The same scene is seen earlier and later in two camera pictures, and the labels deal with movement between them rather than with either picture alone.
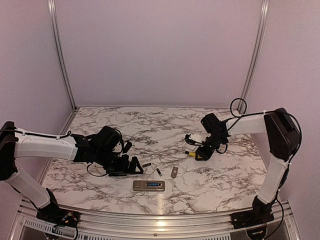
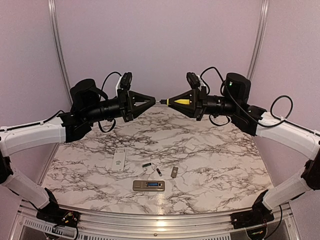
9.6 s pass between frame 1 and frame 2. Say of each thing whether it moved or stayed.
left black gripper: moved
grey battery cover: stayed
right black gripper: moved
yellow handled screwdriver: moved
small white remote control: stayed
